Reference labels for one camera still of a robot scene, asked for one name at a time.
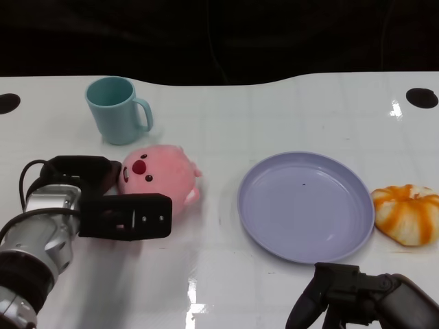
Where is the pink plush beaver doll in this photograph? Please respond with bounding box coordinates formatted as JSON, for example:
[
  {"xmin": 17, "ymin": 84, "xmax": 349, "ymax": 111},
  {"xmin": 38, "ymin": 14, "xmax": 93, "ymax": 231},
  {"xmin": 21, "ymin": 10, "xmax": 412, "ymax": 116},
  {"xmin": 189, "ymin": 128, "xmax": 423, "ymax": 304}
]
[{"xmin": 116, "ymin": 144, "xmax": 203, "ymax": 217}]

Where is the orange striped white bun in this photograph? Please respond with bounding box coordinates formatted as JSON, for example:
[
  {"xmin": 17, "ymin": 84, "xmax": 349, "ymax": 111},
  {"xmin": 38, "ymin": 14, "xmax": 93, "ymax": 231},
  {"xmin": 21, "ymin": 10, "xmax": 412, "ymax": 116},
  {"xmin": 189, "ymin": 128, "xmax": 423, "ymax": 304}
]
[{"xmin": 370, "ymin": 184, "xmax": 439, "ymax": 246}]

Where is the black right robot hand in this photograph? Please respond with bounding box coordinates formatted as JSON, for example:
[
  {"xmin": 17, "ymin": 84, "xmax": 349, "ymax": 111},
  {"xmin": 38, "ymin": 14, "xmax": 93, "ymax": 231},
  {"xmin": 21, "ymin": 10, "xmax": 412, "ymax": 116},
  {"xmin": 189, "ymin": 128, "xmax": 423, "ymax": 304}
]
[{"xmin": 285, "ymin": 262, "xmax": 439, "ymax": 329}]

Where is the teal plastic mug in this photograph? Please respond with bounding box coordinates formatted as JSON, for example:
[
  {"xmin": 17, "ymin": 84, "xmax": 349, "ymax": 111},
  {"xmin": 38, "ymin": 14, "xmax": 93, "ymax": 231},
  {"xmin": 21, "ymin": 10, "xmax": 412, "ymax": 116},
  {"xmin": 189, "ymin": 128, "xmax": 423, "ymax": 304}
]
[{"xmin": 84, "ymin": 76, "xmax": 154, "ymax": 146}]

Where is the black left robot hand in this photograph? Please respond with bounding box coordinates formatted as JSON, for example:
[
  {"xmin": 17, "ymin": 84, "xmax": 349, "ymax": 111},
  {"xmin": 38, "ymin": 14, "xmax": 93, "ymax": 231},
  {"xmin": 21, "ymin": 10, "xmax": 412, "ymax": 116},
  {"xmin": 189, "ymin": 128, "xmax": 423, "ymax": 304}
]
[{"xmin": 40, "ymin": 155, "xmax": 173, "ymax": 243}]

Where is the lavender plastic plate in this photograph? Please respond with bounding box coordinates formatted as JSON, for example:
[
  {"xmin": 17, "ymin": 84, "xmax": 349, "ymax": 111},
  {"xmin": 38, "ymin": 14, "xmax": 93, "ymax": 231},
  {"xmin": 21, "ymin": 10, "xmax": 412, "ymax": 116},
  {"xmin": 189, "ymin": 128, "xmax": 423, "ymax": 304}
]
[{"xmin": 236, "ymin": 151, "xmax": 375, "ymax": 264}]

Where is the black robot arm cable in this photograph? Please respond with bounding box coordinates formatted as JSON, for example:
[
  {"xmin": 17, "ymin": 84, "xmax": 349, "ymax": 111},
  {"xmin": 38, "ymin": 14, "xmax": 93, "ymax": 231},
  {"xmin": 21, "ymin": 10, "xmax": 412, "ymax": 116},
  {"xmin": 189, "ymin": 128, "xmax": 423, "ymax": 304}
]
[{"xmin": 19, "ymin": 158, "xmax": 58, "ymax": 213}]

